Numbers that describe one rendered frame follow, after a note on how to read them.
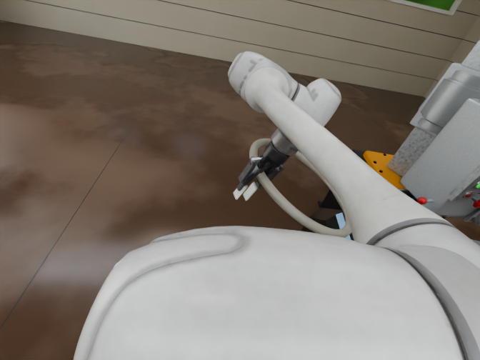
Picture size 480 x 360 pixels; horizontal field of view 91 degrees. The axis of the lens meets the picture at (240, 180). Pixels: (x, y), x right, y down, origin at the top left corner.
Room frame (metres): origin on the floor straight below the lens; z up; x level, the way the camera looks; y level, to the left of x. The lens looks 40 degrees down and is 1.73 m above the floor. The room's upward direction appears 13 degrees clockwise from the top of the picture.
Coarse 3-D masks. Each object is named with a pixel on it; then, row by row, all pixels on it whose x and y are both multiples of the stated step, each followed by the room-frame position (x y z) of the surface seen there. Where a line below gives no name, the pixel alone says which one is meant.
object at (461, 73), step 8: (456, 64) 1.68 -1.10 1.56; (448, 72) 1.69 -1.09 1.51; (456, 72) 1.65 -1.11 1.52; (464, 72) 1.62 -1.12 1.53; (472, 72) 1.60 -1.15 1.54; (440, 80) 1.70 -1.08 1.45; (456, 80) 1.63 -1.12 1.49; (464, 80) 1.59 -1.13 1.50; (472, 80) 1.56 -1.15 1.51; (424, 104) 1.70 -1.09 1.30; (416, 120) 1.68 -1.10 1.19; (424, 120) 1.63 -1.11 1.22; (424, 128) 1.61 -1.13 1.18; (432, 128) 1.57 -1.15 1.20; (440, 128) 1.55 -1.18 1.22
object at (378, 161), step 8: (368, 152) 1.86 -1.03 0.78; (376, 152) 1.90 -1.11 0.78; (368, 160) 1.76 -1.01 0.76; (376, 160) 1.76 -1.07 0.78; (384, 160) 1.79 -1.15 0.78; (376, 168) 1.64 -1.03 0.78; (384, 168) 1.66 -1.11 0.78; (384, 176) 1.54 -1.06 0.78; (392, 176) 1.56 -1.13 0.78; (400, 176) 1.59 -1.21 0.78; (392, 184) 1.46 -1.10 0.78; (400, 184) 1.48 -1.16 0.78
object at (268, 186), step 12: (252, 144) 0.76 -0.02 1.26; (264, 144) 0.84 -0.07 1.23; (300, 156) 0.94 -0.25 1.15; (312, 168) 0.92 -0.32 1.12; (264, 180) 0.57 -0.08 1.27; (324, 180) 0.87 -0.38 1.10; (276, 192) 0.54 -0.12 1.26; (288, 204) 0.51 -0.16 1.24; (300, 216) 0.49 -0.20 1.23; (312, 228) 0.48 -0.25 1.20; (324, 228) 0.49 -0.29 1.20; (348, 228) 0.57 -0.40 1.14
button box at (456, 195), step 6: (474, 174) 0.76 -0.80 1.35; (468, 180) 0.76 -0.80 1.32; (474, 180) 0.75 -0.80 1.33; (456, 186) 0.77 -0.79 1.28; (462, 186) 0.76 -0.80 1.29; (468, 186) 0.75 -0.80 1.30; (456, 192) 0.76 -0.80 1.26; (462, 192) 0.75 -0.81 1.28; (474, 192) 0.76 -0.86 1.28; (450, 198) 0.76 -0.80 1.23; (456, 198) 0.75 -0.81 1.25; (462, 198) 0.76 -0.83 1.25; (468, 198) 0.76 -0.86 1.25
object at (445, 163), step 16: (464, 112) 0.95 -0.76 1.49; (448, 128) 0.96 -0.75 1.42; (464, 128) 0.91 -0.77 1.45; (432, 144) 0.96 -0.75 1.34; (448, 144) 0.91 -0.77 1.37; (464, 144) 0.87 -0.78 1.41; (416, 160) 0.97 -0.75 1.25; (432, 160) 0.92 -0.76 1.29; (448, 160) 0.87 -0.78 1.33; (464, 160) 0.83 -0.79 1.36; (416, 176) 0.92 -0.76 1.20; (432, 176) 0.87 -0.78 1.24; (448, 176) 0.83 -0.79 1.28; (464, 176) 0.79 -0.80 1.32; (416, 192) 0.88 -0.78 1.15; (432, 192) 0.83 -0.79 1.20; (448, 192) 0.79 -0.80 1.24; (432, 208) 0.78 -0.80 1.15; (448, 208) 0.78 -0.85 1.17; (464, 208) 0.80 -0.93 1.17
